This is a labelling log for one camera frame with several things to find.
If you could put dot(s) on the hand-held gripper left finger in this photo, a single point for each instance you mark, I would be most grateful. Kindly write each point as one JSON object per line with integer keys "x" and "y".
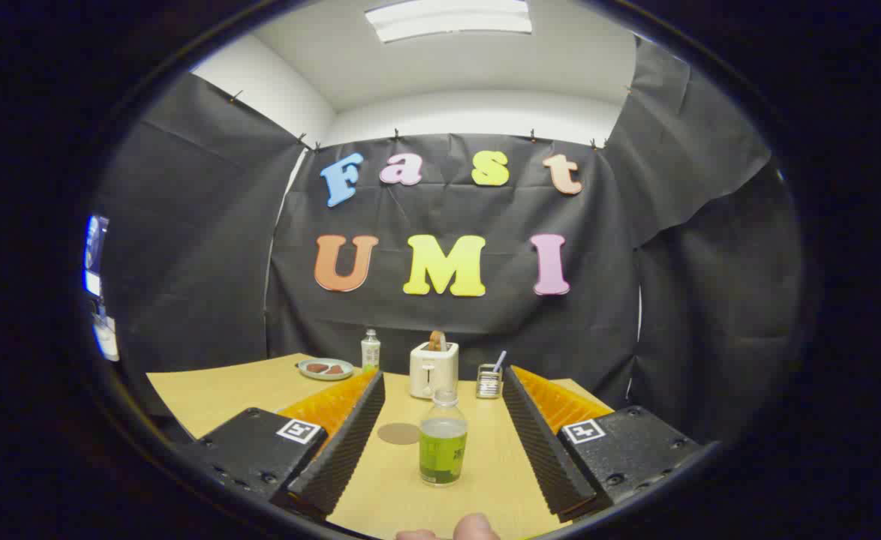
{"x": 350, "y": 442}

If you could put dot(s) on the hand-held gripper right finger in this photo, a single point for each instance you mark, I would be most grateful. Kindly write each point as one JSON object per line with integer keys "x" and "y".
{"x": 542, "y": 442}

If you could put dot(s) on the brown round coaster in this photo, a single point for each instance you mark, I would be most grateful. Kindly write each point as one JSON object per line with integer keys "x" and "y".
{"x": 398, "y": 433}

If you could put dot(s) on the green label juice bottle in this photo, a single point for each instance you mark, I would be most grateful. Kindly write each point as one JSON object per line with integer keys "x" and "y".
{"x": 443, "y": 454}

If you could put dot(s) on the capped white green bottle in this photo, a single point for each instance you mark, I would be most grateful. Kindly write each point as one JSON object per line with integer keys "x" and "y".
{"x": 370, "y": 352}

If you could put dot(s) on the pale green plate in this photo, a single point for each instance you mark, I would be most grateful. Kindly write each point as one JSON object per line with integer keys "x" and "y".
{"x": 335, "y": 375}

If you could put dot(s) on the purple straw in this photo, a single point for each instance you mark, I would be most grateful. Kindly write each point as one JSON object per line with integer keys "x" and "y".
{"x": 500, "y": 360}

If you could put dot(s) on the white toaster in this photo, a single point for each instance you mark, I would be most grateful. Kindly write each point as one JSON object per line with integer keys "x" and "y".
{"x": 433, "y": 371}

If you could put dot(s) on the bread slice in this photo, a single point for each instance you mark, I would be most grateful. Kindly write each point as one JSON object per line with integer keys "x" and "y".
{"x": 437, "y": 341}

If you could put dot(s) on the wooden table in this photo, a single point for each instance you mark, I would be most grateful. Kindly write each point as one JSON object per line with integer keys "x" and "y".
{"x": 223, "y": 390}

